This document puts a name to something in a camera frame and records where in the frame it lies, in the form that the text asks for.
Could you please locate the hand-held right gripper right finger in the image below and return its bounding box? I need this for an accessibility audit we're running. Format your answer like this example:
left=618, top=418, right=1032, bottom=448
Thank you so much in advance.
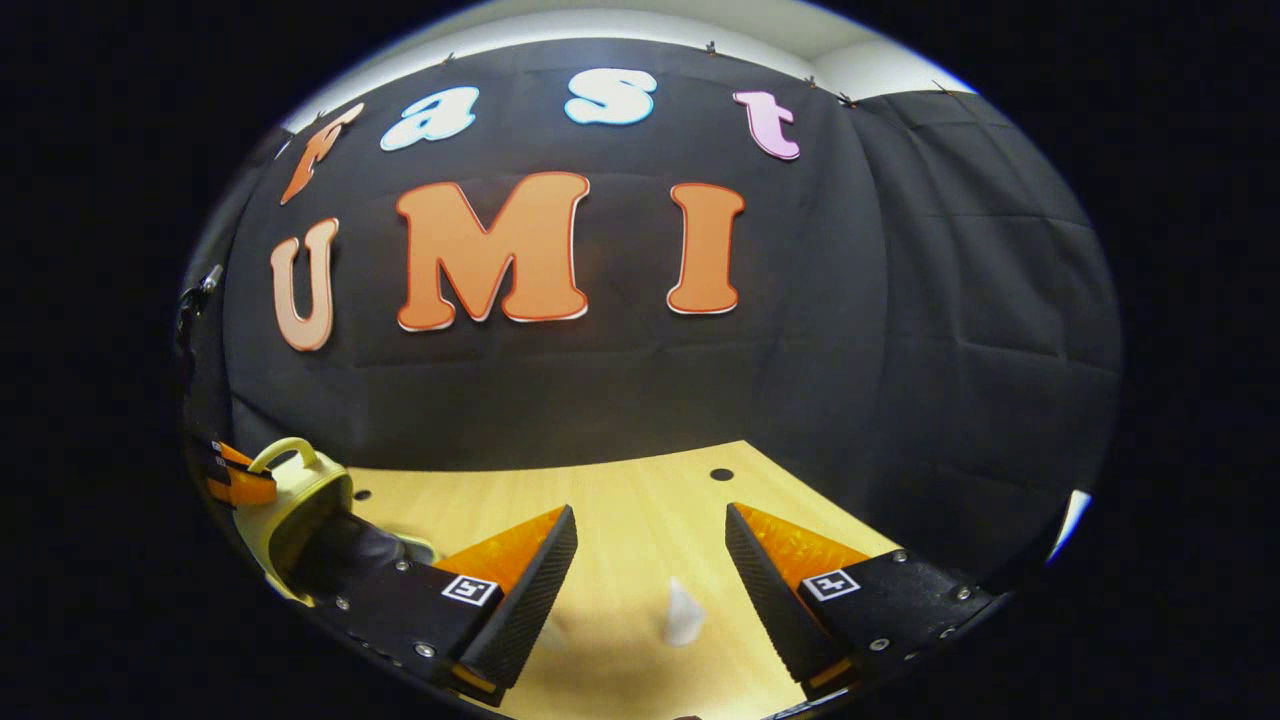
left=725, top=502, right=1001, bottom=701

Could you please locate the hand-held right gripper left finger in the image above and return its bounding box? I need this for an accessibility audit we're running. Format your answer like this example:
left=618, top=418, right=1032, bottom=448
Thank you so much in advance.
left=315, top=504, right=579, bottom=706

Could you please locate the pale yellow suitcase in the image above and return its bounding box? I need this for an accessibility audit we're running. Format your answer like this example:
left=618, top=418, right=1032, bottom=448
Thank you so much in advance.
left=235, top=437, right=441, bottom=606

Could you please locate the white squeeze tube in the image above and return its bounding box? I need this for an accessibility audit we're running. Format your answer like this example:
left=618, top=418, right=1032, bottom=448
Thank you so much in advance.
left=662, top=576, right=707, bottom=648

